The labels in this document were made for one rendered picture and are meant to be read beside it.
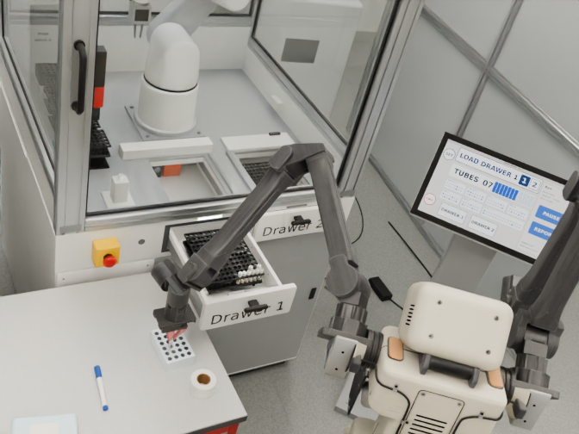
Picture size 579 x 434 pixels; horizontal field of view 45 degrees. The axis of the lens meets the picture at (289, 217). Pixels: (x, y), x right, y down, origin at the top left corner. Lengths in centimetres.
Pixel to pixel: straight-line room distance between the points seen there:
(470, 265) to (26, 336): 154
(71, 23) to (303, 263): 128
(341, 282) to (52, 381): 81
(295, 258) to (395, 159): 188
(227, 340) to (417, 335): 133
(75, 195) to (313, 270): 102
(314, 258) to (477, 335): 117
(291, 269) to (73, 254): 83
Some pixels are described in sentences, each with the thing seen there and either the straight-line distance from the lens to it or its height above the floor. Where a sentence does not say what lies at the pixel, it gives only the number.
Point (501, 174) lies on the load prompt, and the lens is 250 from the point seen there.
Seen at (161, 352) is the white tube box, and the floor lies 80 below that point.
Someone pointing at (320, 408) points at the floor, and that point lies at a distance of 299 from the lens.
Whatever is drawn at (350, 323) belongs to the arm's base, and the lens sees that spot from 157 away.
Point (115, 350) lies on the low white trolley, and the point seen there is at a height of 76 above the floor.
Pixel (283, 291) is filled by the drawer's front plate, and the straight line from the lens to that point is 205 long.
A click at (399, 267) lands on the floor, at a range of 377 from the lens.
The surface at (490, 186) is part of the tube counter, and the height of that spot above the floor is 111.
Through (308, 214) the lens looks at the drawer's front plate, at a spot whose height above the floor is 91.
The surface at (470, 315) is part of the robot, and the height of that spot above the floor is 136.
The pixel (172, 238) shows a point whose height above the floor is 89.
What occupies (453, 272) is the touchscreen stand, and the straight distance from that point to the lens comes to 269.
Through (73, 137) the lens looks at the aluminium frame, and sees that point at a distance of 187.
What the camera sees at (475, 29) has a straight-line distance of 374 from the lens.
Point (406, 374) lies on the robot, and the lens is 152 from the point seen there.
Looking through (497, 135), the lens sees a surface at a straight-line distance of 357.
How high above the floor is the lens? 232
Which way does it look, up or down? 37 degrees down
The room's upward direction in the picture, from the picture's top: 16 degrees clockwise
